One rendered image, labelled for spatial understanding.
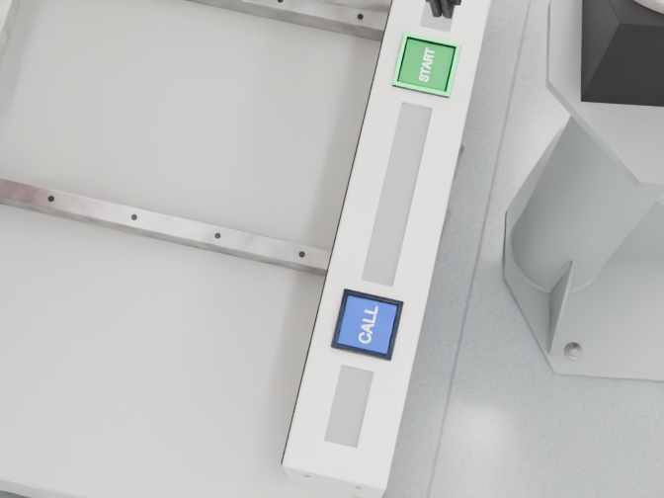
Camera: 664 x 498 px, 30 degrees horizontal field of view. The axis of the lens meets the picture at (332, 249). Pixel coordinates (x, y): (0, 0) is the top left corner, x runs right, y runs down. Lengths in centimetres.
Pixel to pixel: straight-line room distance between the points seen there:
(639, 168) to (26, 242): 65
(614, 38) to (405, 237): 28
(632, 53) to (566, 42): 15
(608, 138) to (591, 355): 82
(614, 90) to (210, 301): 47
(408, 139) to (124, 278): 33
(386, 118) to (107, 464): 44
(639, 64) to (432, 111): 22
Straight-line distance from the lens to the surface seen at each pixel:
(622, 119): 137
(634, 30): 121
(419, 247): 114
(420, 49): 121
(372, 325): 112
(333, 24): 135
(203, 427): 126
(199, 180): 132
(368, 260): 114
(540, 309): 212
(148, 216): 128
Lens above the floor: 206
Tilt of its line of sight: 74 degrees down
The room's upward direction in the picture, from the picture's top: straight up
